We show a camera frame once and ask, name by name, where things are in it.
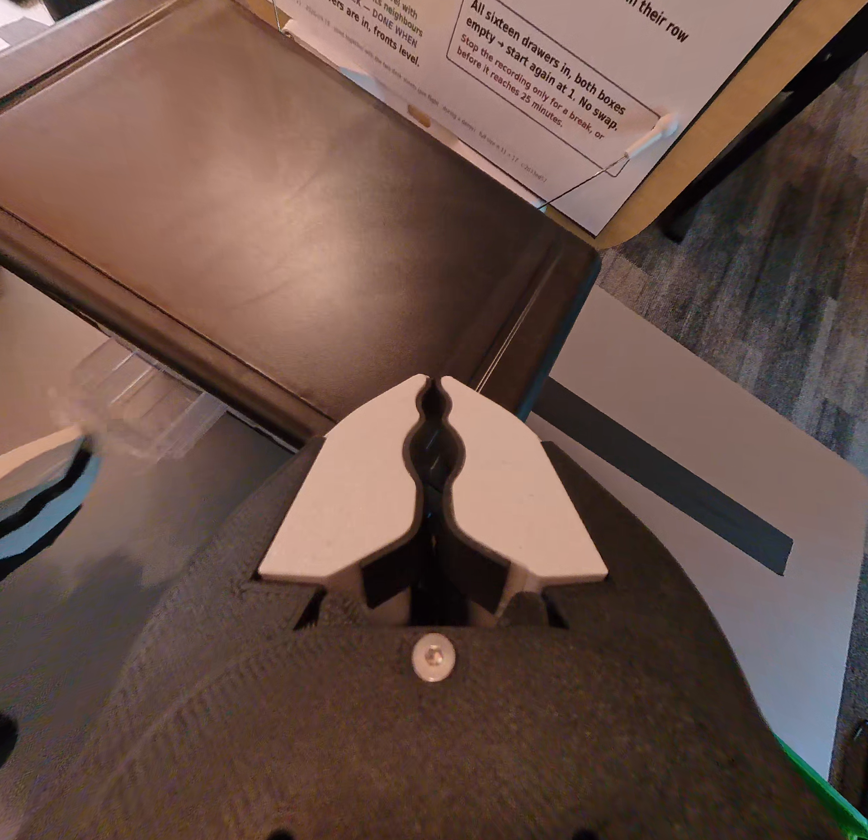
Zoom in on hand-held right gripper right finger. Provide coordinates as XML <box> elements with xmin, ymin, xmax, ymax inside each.
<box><xmin>437</xmin><ymin>375</ymin><xmax>610</xmax><ymax>596</ymax></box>

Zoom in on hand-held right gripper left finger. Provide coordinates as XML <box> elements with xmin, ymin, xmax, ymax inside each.
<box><xmin>256</xmin><ymin>374</ymin><xmax>435</xmax><ymax>593</ymax></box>

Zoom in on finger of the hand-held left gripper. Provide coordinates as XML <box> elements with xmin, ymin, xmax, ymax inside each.
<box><xmin>0</xmin><ymin>428</ymin><xmax>89</xmax><ymax>516</ymax></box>
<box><xmin>0</xmin><ymin>450</ymin><xmax>104</xmax><ymax>563</ymax></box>

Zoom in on clear plastic drawer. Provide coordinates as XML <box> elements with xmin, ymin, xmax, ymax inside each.
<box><xmin>68</xmin><ymin>337</ymin><xmax>226</xmax><ymax>463</ymax></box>

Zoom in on black drawer cabinet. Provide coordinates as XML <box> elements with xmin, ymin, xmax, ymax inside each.
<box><xmin>0</xmin><ymin>0</ymin><xmax>603</xmax><ymax>451</ymax></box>

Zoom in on green plastic bin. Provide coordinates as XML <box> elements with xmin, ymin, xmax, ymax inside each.
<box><xmin>772</xmin><ymin>733</ymin><xmax>857</xmax><ymax>840</ymax></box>

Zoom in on black tape strip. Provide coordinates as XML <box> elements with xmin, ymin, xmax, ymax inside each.
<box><xmin>534</xmin><ymin>378</ymin><xmax>794</xmax><ymax>578</ymax></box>

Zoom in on wooden backing board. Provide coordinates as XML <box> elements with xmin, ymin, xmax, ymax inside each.
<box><xmin>234</xmin><ymin>0</ymin><xmax>849</xmax><ymax>253</ymax></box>

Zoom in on white instruction poster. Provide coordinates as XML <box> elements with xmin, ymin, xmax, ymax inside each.
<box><xmin>254</xmin><ymin>0</ymin><xmax>825</xmax><ymax>239</ymax></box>

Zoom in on black desk leg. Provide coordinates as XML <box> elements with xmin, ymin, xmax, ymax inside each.
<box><xmin>659</xmin><ymin>13</ymin><xmax>868</xmax><ymax>244</ymax></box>

